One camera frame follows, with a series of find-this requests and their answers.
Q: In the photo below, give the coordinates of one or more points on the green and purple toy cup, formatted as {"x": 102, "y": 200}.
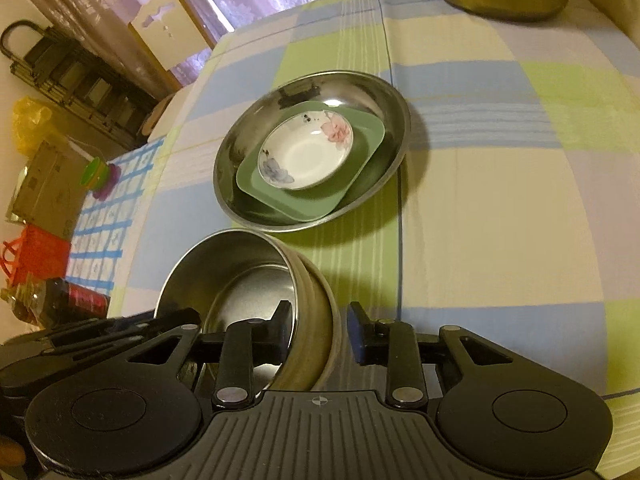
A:
{"x": 102, "y": 175}

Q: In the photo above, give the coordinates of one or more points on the stainless steel bowl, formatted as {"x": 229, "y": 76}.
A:
{"x": 250, "y": 270}

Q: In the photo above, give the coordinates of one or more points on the blue and white checked cloth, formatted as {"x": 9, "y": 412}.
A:
{"x": 110, "y": 230}

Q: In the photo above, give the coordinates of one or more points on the yellow plastic bag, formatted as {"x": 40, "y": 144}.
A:
{"x": 30, "y": 125}

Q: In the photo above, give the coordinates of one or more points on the white wooden chair back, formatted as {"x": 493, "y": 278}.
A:
{"x": 167, "y": 35}

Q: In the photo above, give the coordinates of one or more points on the checked pastel tablecloth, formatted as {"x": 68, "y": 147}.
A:
{"x": 500, "y": 185}

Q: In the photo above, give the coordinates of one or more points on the black folding ladder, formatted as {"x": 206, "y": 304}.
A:
{"x": 75, "y": 80}

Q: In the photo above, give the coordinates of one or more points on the dark bottle with red label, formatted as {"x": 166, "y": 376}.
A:
{"x": 75, "y": 300}

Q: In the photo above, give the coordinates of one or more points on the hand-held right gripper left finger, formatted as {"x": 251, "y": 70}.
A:
{"x": 281, "y": 332}

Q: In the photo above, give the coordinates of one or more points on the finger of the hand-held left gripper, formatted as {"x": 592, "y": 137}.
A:
{"x": 150, "y": 325}

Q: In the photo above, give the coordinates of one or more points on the large stainless steel plate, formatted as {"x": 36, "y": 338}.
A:
{"x": 372, "y": 110}

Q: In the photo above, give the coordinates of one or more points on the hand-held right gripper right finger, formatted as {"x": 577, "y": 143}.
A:
{"x": 356, "y": 335}

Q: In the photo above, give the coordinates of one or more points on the small floral white dish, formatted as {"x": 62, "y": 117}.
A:
{"x": 310, "y": 155}

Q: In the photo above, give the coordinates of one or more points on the cardboard box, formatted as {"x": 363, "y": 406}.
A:
{"x": 47, "y": 185}

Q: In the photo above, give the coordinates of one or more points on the green square plate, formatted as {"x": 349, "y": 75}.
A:
{"x": 300, "y": 205}

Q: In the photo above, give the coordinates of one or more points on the orange basket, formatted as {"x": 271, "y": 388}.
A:
{"x": 40, "y": 255}

